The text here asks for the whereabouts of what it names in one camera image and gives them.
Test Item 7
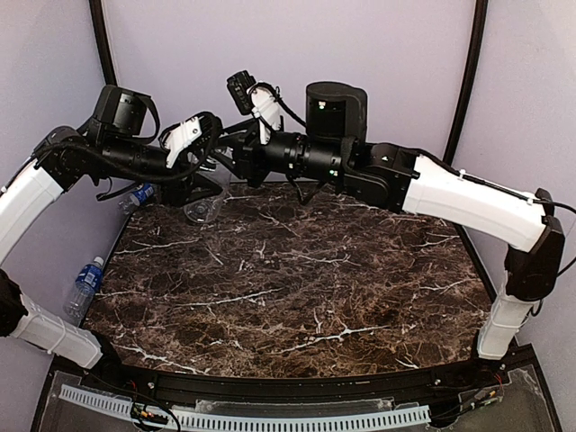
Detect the clear bottle without label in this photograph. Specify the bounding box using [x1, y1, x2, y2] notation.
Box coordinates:
[183, 171, 231, 224]

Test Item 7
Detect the Pepsi bottle blue cap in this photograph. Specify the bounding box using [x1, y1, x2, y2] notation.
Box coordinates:
[119, 183, 158, 215]

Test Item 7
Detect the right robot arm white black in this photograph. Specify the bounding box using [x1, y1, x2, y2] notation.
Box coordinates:
[224, 72, 565, 361]

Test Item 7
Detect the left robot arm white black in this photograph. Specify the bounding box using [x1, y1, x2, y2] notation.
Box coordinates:
[1, 85, 222, 370]

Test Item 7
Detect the small blue label water bottle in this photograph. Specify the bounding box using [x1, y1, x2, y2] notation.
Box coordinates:
[63, 256, 104, 327]

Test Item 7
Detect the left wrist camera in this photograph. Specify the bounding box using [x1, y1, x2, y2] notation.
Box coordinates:
[158, 112, 222, 169]

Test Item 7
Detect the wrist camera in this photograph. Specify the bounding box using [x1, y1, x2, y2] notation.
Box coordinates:
[158, 112, 222, 169]
[226, 70, 283, 145]

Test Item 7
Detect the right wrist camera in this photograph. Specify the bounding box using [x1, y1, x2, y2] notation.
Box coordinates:
[226, 70, 283, 145]

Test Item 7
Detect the left black frame post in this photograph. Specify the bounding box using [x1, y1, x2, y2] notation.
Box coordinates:
[88, 0, 118, 86]

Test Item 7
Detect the black frame post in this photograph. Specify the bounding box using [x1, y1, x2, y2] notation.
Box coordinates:
[88, 0, 118, 86]
[443, 0, 489, 165]

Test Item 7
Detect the right black frame post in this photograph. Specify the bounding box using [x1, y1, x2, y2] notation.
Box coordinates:
[443, 0, 489, 165]

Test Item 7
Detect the black front rail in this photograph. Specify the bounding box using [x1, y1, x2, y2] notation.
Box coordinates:
[85, 361, 501, 405]

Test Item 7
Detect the white slotted cable duct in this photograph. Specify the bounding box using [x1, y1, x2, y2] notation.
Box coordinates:
[58, 384, 430, 431]

